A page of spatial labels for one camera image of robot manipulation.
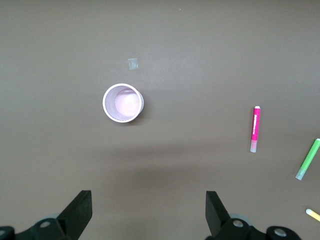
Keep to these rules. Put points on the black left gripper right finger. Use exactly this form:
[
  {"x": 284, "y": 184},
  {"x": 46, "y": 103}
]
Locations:
[{"x": 220, "y": 217}]

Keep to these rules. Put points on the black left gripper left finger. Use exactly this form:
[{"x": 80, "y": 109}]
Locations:
[{"x": 75, "y": 215}]

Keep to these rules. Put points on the pink marker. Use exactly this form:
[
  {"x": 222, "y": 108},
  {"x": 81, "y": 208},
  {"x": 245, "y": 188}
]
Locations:
[{"x": 256, "y": 127}]

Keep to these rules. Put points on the yellow marker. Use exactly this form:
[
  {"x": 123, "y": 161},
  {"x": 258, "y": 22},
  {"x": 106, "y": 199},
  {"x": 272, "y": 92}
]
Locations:
[{"x": 313, "y": 215}]

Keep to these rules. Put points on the green marker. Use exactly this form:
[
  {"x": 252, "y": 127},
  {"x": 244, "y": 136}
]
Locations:
[{"x": 308, "y": 157}]

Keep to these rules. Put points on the pink plastic cup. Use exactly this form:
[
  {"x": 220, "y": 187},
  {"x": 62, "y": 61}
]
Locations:
[{"x": 123, "y": 103}]

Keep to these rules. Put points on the clear tape piece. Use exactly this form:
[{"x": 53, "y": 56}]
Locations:
[{"x": 133, "y": 63}]

